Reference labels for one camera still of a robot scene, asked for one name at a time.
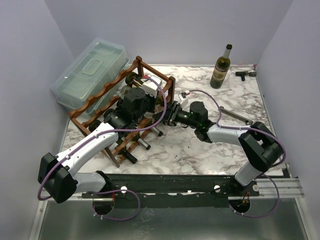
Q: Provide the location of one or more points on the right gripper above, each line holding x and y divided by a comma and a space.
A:
171, 114

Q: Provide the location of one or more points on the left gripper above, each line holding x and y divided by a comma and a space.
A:
154, 101

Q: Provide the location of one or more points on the dark wine bottle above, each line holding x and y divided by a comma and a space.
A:
145, 143
157, 131

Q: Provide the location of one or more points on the dark bottle white label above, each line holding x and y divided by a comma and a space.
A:
133, 79

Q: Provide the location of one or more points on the clear square whisky bottle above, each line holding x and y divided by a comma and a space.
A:
135, 102

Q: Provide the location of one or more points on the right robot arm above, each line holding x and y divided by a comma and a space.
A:
257, 142

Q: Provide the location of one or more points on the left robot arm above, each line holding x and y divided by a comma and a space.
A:
59, 175

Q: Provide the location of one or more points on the brown wooden wine rack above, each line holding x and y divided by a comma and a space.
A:
168, 93

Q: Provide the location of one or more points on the green bottle in rack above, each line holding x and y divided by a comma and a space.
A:
124, 150

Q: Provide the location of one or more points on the tall green wine bottle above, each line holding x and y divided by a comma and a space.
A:
221, 68

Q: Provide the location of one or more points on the clear plastic storage box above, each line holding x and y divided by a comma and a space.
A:
99, 63

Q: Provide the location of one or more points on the grey metal L bar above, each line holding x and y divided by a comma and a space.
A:
247, 121

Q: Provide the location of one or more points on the small black T fitting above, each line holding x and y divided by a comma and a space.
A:
243, 74

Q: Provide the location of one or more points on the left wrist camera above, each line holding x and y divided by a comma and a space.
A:
149, 86

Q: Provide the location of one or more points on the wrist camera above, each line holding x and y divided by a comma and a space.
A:
183, 98
149, 86

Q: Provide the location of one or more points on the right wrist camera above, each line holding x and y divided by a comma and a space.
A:
183, 98

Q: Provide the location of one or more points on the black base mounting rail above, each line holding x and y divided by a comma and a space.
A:
174, 191

